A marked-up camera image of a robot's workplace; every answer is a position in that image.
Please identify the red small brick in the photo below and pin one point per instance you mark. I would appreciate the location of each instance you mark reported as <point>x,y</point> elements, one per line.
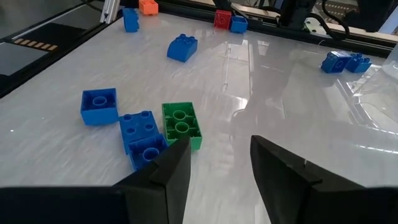
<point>222,19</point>

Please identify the blue sloped brick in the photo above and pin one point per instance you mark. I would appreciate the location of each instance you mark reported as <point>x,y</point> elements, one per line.
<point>182,48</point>

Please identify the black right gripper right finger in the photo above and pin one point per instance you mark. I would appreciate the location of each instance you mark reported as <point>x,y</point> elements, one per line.
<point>326,205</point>

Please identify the orange small brick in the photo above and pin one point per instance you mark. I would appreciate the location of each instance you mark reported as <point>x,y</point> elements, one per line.
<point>148,7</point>

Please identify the green medium brick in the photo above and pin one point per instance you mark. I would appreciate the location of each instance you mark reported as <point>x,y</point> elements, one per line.
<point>182,123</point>

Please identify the white mounting plate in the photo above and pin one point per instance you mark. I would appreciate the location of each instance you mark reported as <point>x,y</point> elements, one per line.
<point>312,26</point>

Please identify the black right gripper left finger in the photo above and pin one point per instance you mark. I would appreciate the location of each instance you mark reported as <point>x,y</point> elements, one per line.
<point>93,205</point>

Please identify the silver metal bracket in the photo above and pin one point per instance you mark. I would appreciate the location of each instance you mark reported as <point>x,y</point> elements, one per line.
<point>109,11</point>

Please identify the blue small brick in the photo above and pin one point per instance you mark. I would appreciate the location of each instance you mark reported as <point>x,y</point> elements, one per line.
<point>359,63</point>
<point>138,127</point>
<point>335,61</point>
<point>146,154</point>
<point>99,107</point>
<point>238,25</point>
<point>130,20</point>

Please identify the black aluminium table frame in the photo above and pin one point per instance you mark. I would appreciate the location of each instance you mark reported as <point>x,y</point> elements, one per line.
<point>280,32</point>

